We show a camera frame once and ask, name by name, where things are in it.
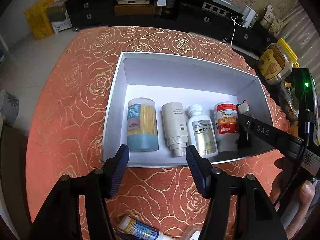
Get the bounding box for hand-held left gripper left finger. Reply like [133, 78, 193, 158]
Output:
[30, 144, 130, 240]

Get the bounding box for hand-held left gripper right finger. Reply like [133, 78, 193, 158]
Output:
[185, 144, 288, 240]

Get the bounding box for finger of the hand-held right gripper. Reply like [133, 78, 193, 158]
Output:
[237, 114, 305, 159]
[236, 127, 253, 153]

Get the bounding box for white bottle red orange label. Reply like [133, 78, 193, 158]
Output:
[213, 102, 241, 152]

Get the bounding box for white bottle gold label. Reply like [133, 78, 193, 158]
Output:
[187, 104, 218, 158]

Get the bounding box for cotton swab jar blue lid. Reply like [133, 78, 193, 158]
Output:
[127, 97, 160, 153]

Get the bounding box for grey pump bottle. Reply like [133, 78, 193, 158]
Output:
[161, 102, 189, 157]

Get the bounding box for blue label spray bottle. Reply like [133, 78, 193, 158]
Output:
[118, 216, 173, 240]

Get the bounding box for white cardboard box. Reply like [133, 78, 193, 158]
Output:
[101, 52, 274, 168]

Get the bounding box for person's right hand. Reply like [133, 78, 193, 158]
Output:
[282, 179, 320, 240]

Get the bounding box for yellow label snack jar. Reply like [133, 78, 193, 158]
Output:
[257, 38, 299, 85]

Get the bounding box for orange rose tablecloth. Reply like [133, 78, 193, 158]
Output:
[26, 26, 290, 240]

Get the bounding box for patterned gift bags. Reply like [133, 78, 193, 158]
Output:
[261, 5, 283, 35]

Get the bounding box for white charging device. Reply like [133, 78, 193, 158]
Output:
[241, 5, 258, 28]

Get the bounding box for grey power strip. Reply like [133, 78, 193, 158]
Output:
[202, 1, 232, 15]

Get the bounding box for grey floral stool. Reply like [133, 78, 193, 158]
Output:
[0, 90, 19, 127]

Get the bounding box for black TV cabinet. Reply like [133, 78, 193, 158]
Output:
[64, 0, 279, 54]

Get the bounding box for yellow plastic crate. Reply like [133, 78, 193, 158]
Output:
[24, 0, 55, 40]

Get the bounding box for black braided cable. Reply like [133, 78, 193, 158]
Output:
[274, 109, 315, 208]

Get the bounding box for white cable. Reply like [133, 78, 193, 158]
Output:
[230, 16, 244, 46]

